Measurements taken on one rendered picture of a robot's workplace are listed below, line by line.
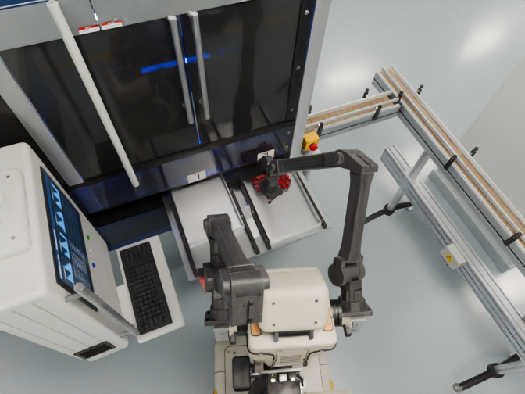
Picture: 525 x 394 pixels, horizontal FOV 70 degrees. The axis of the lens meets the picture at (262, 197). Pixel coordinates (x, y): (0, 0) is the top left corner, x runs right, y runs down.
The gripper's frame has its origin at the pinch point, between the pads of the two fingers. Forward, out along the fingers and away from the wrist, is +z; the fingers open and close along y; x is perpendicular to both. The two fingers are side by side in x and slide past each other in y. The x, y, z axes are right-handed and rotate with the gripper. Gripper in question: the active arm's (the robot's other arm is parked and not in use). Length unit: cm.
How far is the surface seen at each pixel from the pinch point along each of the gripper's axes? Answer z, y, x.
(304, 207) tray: 6.5, -11.2, -13.1
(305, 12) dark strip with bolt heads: -77, 16, -20
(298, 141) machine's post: -10.2, 12.8, -26.0
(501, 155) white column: 31, -46, -149
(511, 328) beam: 42, -115, -71
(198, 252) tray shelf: 6.4, -1.4, 40.5
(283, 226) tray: 6.3, -13.2, 1.5
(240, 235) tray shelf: 6.5, -5.4, 20.5
